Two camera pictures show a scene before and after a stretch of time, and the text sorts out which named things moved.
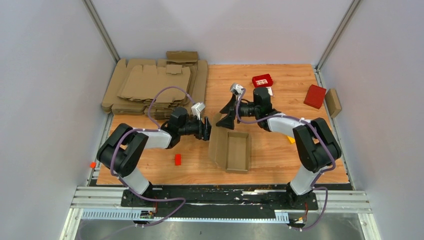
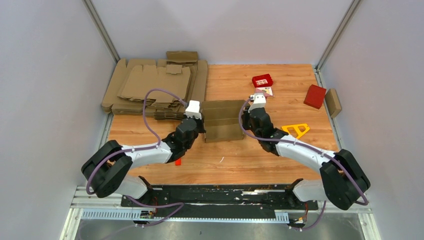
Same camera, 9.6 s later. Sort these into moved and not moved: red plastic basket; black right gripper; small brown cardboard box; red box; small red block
Moved: black right gripper
Not moved: small brown cardboard box; red plastic basket; red box; small red block
